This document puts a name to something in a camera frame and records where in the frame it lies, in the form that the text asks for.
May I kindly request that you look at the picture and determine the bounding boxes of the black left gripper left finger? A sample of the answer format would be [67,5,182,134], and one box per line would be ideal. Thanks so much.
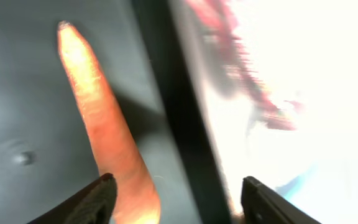
[29,173,117,224]

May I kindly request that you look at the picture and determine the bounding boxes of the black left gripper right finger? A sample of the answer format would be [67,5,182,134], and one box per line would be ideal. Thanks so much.
[241,176,321,224]

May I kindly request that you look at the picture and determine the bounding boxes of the orange carrot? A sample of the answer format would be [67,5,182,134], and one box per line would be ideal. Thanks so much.
[57,21,161,224]

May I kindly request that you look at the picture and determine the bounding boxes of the clear plastic waste bin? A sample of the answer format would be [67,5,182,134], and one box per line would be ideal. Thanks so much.
[169,1,358,223]

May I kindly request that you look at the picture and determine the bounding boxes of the black rectangular tray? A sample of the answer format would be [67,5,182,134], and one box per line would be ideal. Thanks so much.
[0,0,231,223]

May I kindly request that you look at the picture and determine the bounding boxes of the red snack wrapper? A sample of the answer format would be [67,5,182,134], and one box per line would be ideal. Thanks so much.
[186,0,303,133]

